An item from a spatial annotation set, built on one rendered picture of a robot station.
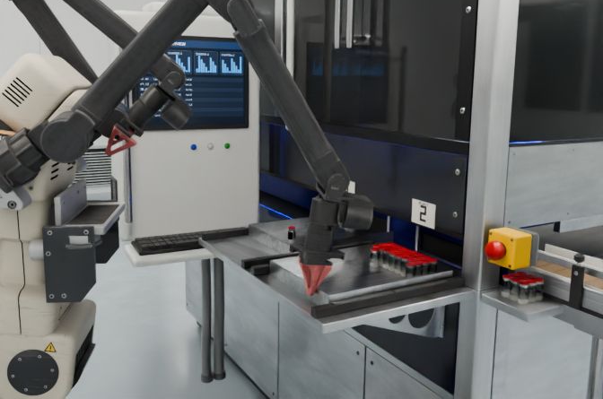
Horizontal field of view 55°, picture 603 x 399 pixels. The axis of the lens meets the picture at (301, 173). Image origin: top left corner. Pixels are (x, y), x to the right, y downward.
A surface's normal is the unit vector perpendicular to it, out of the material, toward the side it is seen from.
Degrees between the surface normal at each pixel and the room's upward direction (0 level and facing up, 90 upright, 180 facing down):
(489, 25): 90
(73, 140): 97
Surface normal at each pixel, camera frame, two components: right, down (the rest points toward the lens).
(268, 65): 0.16, 0.30
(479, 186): -0.87, 0.07
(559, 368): 0.50, 0.14
